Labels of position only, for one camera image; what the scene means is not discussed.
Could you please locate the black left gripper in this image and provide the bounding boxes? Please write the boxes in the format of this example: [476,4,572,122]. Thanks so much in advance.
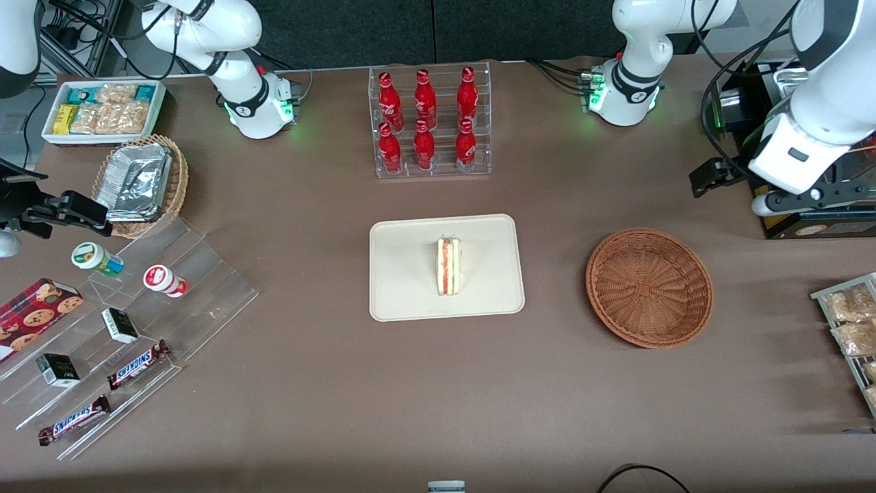
[688,157,876,208]

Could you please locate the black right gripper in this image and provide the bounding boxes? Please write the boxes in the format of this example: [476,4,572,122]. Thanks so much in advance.
[0,159,113,239]

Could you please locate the triangle sandwich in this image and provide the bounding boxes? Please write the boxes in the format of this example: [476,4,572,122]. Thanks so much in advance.
[437,236,463,296]

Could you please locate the light wicker basket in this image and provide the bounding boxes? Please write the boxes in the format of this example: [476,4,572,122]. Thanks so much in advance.
[91,134,190,239]

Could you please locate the brown wicker basket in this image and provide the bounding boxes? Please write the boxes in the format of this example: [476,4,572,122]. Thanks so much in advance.
[586,228,714,349]

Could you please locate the tray of packaged pastries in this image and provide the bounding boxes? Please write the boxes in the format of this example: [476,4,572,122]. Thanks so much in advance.
[810,273,876,420]

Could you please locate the cream plastic tray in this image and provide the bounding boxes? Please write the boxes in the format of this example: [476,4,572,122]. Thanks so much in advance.
[369,214,526,323]

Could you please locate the green lidded sunflower cup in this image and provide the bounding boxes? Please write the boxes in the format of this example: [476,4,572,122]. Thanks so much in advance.
[71,242,125,278]

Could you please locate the silver foil wrapped pack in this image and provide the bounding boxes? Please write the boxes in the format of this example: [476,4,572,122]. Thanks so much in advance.
[106,207,166,223]
[96,142,173,213]

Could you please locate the white plastic snack bin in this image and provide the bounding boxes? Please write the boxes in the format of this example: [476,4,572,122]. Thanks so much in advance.
[41,79,168,149]

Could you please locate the red lidded yogurt cup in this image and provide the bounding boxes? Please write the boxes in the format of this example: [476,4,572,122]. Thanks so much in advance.
[143,264,189,299]

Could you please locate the clear rice cracker pack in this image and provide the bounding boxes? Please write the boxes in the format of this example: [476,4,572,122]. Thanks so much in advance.
[122,101,151,134]
[70,104,103,135]
[96,103,127,134]
[96,83,138,105]

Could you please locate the black hot food warmer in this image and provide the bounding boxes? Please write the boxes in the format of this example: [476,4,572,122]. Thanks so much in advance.
[710,58,876,240]

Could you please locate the red tartan cookie box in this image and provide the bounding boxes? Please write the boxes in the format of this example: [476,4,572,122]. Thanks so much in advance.
[0,277,84,364]

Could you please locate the small black carton box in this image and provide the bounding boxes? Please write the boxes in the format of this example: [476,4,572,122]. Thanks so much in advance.
[101,307,140,344]
[36,353,81,388]

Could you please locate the steel warmer pan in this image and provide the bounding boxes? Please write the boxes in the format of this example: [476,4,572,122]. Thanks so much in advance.
[772,65,812,103]

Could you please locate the clear acrylic stepped stand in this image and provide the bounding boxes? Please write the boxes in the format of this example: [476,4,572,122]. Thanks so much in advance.
[0,216,259,461]

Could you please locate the Snickers chocolate bar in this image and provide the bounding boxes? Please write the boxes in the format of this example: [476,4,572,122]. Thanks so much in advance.
[38,395,112,446]
[106,340,172,391]

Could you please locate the red Coca-Cola bottle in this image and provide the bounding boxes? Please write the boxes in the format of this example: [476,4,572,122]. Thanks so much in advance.
[378,122,403,175]
[378,71,404,132]
[415,68,437,131]
[457,66,479,127]
[455,119,478,172]
[413,120,436,170]

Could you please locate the clear acrylic bottle rack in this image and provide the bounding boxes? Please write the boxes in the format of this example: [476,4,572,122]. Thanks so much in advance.
[368,60,493,181]

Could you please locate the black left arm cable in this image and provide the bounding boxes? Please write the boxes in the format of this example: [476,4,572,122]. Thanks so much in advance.
[690,0,805,180]

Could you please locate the aluminium frame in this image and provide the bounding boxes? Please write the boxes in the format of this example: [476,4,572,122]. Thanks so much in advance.
[38,0,127,77]

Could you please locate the black base cables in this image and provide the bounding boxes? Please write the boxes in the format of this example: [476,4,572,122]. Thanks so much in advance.
[524,57,593,93]

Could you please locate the black floor cable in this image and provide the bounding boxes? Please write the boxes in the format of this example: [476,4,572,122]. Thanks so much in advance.
[595,464,692,493]

